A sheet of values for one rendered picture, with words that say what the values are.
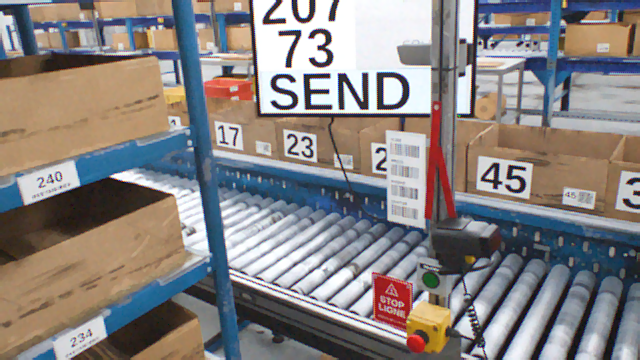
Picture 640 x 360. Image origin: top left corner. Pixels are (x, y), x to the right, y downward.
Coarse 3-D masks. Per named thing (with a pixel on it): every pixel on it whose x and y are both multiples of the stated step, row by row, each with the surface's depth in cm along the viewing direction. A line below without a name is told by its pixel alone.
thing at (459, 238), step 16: (448, 224) 95; (464, 224) 93; (480, 224) 93; (432, 240) 95; (448, 240) 93; (464, 240) 91; (480, 240) 90; (496, 240) 91; (448, 256) 96; (464, 256) 95; (480, 256) 91; (448, 272) 96; (464, 272) 95
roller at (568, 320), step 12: (576, 276) 139; (588, 276) 136; (576, 288) 131; (588, 288) 132; (576, 300) 126; (564, 312) 122; (576, 312) 122; (564, 324) 118; (576, 324) 119; (552, 336) 114; (564, 336) 114; (552, 348) 110; (564, 348) 111
